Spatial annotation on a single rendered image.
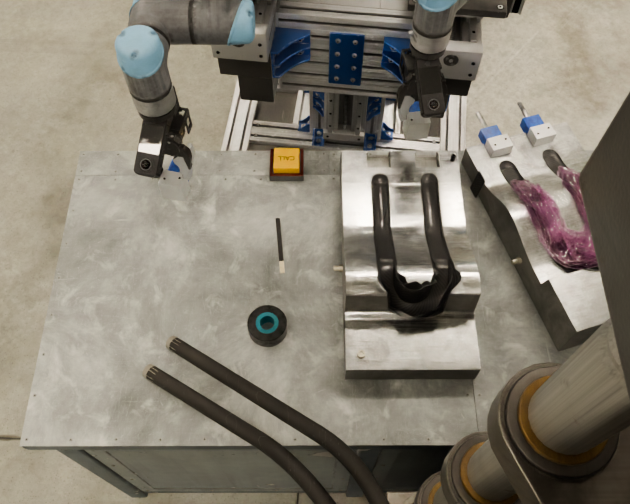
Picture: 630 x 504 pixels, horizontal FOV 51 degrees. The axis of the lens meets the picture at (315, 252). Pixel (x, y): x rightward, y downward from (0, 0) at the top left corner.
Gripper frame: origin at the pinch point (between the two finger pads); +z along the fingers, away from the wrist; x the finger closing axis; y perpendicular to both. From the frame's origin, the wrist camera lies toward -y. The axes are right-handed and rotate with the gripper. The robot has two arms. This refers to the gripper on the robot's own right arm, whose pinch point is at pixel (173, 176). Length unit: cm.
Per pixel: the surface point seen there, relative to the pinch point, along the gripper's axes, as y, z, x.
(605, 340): -54, -75, -60
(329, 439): -45, 4, -42
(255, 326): -24.3, 12.2, -22.9
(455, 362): -24, 10, -63
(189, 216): 0.0, 15.6, -0.9
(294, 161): 17.4, 11.9, -21.5
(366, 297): -17.2, 3.7, -44.0
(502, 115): 117, 96, -82
